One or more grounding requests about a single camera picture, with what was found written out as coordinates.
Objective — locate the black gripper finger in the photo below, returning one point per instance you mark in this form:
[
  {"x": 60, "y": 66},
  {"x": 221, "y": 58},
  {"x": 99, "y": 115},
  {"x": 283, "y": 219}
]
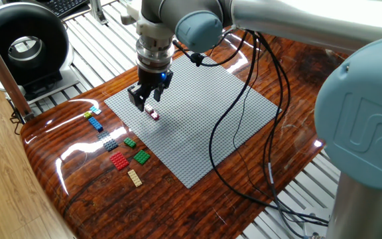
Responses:
[
  {"x": 166, "y": 81},
  {"x": 137, "y": 98}
]

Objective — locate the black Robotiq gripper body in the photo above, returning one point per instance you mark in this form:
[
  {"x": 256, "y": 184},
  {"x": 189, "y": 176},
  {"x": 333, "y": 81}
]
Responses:
[{"x": 152, "y": 79}]

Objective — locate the white Lego brick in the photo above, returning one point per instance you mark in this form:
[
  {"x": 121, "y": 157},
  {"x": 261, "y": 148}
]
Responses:
[{"x": 149, "y": 108}]

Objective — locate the red long Lego brick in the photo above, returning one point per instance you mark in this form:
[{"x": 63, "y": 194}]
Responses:
[{"x": 155, "y": 115}]

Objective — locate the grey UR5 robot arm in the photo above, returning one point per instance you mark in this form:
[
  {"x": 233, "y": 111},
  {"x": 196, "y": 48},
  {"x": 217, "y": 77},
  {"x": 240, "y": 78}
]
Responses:
[{"x": 310, "y": 16}]

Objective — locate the light blue Lego plate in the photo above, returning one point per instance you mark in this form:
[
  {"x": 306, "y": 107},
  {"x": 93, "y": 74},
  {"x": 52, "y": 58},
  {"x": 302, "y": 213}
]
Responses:
[{"x": 95, "y": 110}]

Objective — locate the small green Lego brick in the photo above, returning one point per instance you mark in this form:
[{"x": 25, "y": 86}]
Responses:
[{"x": 130, "y": 142}]

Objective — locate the blue Lego brick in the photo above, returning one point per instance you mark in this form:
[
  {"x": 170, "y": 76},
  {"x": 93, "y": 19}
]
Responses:
[{"x": 95, "y": 123}]

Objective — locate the lime green Lego brick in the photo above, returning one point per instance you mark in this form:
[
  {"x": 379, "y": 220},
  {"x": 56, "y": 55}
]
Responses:
[{"x": 88, "y": 115}]

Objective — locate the dark grey Lego plate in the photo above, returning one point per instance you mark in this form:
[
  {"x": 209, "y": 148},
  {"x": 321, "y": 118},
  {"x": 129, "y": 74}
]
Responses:
[{"x": 108, "y": 142}]

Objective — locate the grey Lego baseplate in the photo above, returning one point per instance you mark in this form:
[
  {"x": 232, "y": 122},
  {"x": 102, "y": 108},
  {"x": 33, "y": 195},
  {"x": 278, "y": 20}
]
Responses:
[{"x": 191, "y": 132}]

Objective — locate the green square Lego plate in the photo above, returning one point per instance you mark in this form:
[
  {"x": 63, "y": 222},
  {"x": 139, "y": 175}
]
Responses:
[{"x": 141, "y": 157}]

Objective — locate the red square Lego plate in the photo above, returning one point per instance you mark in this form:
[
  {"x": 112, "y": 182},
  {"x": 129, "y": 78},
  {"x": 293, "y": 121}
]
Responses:
[{"x": 119, "y": 161}]

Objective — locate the tan Lego plate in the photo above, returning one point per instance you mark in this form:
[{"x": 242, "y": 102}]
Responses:
[{"x": 134, "y": 178}]

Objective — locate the black keyboard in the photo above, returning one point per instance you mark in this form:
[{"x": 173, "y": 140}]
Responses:
[{"x": 61, "y": 6}]

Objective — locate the glossy wood-grain mat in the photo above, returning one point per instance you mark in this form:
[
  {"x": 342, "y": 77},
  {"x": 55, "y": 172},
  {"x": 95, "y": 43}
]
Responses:
[{"x": 177, "y": 212}]

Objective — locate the brown wooden pole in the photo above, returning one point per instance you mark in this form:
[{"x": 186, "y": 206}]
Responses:
[{"x": 2, "y": 69}]

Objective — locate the aluminium mounting plate with bolts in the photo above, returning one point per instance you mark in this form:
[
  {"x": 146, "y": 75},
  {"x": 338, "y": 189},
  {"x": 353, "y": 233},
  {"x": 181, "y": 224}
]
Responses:
[{"x": 310, "y": 230}]

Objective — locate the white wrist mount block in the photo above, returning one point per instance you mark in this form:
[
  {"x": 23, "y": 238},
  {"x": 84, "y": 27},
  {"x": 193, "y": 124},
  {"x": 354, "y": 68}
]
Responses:
[{"x": 149, "y": 28}]

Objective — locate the aluminium profile bracket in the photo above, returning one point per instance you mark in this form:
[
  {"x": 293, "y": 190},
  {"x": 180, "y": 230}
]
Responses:
[{"x": 96, "y": 13}]

